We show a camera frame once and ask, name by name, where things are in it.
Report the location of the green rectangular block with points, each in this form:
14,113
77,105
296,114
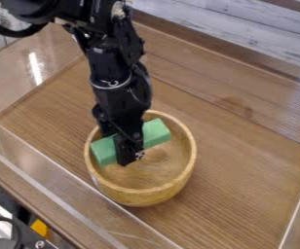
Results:
156,135

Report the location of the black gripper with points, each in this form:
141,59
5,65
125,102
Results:
122,101

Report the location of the brown wooden bowl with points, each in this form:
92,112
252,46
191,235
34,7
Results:
153,179

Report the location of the clear acrylic tray wall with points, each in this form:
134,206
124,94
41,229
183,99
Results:
93,210

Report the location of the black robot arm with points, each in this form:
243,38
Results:
101,25

